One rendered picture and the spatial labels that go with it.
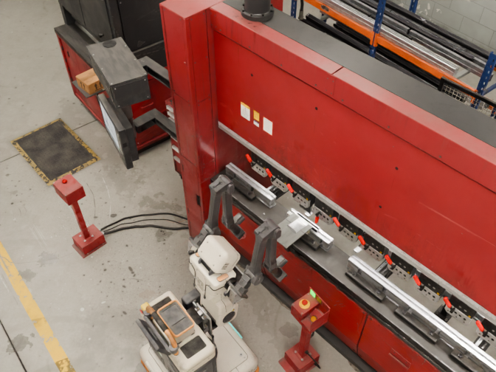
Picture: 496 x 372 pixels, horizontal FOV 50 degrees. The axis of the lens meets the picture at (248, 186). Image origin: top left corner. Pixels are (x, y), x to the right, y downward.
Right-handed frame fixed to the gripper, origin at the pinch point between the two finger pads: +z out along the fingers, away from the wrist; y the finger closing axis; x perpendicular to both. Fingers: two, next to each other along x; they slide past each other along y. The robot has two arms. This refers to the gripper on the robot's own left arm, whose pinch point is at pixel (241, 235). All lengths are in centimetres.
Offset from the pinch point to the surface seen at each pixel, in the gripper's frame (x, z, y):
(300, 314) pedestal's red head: 10, 20, -62
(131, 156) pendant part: 15, -47, 79
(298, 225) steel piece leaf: -32.4, 15.9, -18.2
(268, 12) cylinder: -104, -97, 37
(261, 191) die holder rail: -32.6, 19.5, 24.9
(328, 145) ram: -74, -54, -30
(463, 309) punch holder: -59, -3, -135
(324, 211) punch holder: -49, -5, -35
